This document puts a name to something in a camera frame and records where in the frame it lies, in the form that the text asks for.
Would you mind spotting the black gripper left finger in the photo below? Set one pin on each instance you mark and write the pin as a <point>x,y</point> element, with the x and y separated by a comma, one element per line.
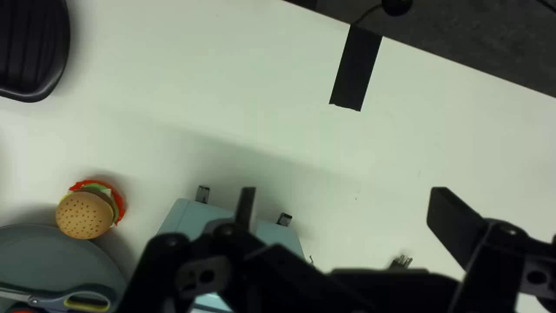
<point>192,272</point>

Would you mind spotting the black round floor object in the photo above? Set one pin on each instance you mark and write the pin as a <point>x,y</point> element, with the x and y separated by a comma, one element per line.
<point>397,6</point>

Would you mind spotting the pale round plate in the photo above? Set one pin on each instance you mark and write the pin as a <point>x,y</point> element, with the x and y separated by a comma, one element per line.
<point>46,261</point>

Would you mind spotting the black tape strip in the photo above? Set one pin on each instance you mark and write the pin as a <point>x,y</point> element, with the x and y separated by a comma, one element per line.
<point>356,70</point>

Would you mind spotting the light blue toaster oven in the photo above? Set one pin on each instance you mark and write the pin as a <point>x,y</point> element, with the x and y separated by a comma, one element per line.
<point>185,218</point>

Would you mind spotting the black plastic tray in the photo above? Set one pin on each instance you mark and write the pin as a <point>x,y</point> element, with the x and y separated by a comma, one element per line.
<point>29,46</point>

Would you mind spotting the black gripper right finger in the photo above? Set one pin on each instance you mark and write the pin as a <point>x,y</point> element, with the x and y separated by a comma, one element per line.
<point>505,261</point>

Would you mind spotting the toy burger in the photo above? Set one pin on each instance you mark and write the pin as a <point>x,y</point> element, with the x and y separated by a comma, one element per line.
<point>85,215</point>

